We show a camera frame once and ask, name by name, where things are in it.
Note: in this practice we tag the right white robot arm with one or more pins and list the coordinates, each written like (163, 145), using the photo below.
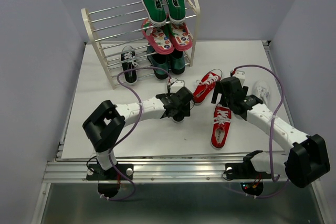
(304, 158)

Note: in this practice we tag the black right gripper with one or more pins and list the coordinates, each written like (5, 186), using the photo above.
(218, 89)

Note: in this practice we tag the aluminium table frame rail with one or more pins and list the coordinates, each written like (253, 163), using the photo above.
(161, 150)

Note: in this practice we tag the green sneaker left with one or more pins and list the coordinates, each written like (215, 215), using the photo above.
(155, 11)

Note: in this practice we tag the red canvas sneaker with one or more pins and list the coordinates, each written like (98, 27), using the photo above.
(221, 124)
(206, 85)

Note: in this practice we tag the cream metal shoe shelf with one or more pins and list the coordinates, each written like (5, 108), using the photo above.
(110, 29)

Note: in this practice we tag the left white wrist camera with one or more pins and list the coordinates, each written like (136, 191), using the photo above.
(174, 85)

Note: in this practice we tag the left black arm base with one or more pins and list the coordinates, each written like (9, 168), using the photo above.
(113, 184)

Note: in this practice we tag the red canvas sneaker near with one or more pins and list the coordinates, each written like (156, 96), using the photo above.
(221, 124)

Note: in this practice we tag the teal suede shoe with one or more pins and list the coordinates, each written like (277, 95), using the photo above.
(159, 61)
(177, 62)

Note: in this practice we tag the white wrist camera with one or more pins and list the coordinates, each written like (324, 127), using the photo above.
(239, 74)
(174, 85)

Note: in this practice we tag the black canvas sneaker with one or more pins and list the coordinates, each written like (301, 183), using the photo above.
(177, 118)
(128, 58)

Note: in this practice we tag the red canvas sneaker far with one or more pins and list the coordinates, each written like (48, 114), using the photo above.
(206, 85)

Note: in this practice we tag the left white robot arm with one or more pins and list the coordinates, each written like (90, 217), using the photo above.
(107, 121)

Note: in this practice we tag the teal suede shoe right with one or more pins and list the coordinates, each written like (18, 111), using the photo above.
(177, 62)

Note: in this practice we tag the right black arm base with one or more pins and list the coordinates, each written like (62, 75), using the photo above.
(245, 170)

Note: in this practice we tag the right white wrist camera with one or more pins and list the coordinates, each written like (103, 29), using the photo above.
(239, 74)

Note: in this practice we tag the pink patterned slipper left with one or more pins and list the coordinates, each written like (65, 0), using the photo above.
(157, 38)

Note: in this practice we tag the teal suede shoe left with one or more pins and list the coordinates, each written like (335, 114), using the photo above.
(159, 61)

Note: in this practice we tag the pink patterned slipper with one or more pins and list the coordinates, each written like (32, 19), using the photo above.
(180, 37)
(157, 38)

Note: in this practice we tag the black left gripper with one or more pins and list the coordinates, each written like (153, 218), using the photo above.
(182, 108)

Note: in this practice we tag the pink patterned slipper right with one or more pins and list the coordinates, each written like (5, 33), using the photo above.
(180, 37)

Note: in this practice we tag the green sneaker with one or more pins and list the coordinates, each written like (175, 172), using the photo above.
(177, 12)
(155, 11)

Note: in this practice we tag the green sneaker right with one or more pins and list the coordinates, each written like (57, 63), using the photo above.
(177, 12)

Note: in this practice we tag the white fashion sneaker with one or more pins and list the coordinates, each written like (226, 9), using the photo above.
(261, 91)

